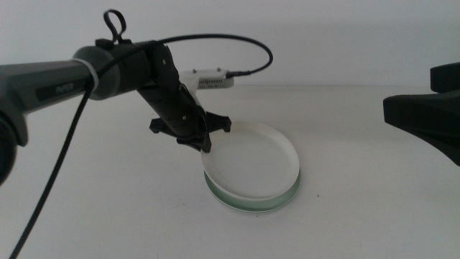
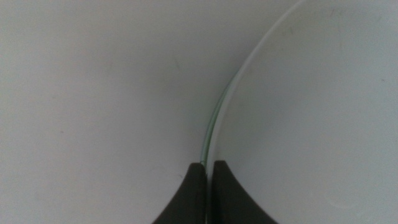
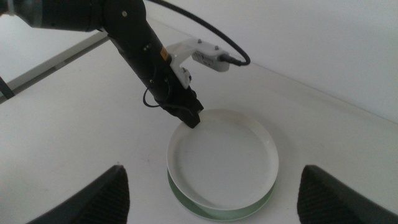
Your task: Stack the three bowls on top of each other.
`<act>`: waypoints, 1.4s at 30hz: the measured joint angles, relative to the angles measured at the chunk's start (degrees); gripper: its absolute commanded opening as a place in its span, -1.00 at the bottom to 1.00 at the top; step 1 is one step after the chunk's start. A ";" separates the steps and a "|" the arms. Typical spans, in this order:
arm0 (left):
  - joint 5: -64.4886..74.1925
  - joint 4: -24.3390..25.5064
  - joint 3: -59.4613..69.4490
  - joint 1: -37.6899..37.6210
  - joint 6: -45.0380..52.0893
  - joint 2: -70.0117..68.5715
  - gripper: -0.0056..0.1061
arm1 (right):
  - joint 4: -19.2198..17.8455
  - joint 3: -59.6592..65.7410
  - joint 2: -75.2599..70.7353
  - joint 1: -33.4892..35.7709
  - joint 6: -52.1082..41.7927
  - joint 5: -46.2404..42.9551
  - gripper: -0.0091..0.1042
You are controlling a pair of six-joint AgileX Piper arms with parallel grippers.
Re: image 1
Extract white shallow bowl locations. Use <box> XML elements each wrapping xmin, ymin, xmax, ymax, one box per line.
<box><xmin>200</xmin><ymin>120</ymin><xmax>301</xmax><ymax>201</ymax></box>

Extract pale green shallow bowl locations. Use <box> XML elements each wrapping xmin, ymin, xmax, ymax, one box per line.
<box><xmin>203</xmin><ymin>168</ymin><xmax>303</xmax><ymax>212</ymax></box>

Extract grey shallow bowl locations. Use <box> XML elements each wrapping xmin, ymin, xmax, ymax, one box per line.
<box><xmin>210</xmin><ymin>186</ymin><xmax>302</xmax><ymax>215</ymax></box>

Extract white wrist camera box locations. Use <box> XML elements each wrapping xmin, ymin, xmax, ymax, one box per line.
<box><xmin>178</xmin><ymin>68</ymin><xmax>235</xmax><ymax>105</ymax></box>

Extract white cable tie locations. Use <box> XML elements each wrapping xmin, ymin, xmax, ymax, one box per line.
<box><xmin>73</xmin><ymin>57</ymin><xmax>100</xmax><ymax>95</ymax></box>

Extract black strap loop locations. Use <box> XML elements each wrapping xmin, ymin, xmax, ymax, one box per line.
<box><xmin>103</xmin><ymin>9</ymin><xmax>127</xmax><ymax>44</ymax></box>

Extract black camera cable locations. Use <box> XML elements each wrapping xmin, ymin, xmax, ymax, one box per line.
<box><xmin>9</xmin><ymin>33</ymin><xmax>274</xmax><ymax>259</ymax></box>

